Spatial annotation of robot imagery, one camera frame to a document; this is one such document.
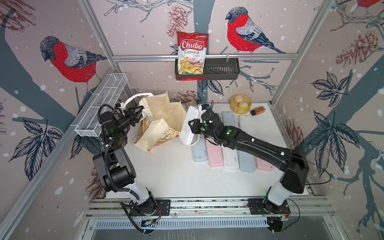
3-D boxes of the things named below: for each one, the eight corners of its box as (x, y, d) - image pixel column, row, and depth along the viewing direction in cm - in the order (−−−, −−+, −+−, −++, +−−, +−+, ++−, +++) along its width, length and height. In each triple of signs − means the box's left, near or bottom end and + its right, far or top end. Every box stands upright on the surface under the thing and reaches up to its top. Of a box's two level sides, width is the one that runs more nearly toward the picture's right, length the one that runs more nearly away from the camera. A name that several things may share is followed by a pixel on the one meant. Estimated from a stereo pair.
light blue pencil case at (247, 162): (239, 171, 87) (240, 169, 85) (238, 153, 95) (239, 150, 92) (255, 173, 86) (257, 171, 84) (252, 154, 94) (254, 152, 91)
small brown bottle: (252, 116, 113) (253, 114, 111) (249, 112, 116) (250, 110, 114) (264, 111, 116) (266, 109, 115) (261, 107, 119) (262, 105, 117)
